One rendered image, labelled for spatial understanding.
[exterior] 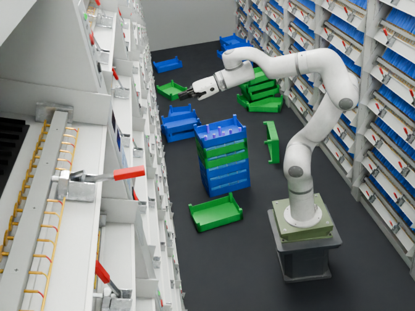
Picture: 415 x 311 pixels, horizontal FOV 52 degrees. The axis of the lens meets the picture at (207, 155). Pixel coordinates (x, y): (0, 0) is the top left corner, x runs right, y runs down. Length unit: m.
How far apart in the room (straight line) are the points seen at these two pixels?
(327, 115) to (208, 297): 1.14
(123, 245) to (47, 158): 0.26
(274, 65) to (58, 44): 1.25
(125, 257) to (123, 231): 0.06
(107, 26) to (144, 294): 0.66
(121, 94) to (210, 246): 1.57
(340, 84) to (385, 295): 1.15
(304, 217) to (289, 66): 0.79
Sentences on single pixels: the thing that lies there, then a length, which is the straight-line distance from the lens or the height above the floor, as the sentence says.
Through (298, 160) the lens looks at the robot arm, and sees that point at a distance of 1.93.
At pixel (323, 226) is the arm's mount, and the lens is 2.20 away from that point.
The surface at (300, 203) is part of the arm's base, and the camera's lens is 2.13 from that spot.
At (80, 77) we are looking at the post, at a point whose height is 1.63.
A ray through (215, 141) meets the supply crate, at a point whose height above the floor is 0.43.
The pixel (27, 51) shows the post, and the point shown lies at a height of 1.68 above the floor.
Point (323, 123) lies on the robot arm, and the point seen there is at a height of 0.93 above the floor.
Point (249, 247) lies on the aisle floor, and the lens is 2.59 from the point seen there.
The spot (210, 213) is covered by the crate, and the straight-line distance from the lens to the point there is 2.84.
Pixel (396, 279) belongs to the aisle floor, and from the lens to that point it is 2.51.
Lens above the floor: 1.85
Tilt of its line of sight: 33 degrees down
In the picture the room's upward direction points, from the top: 8 degrees counter-clockwise
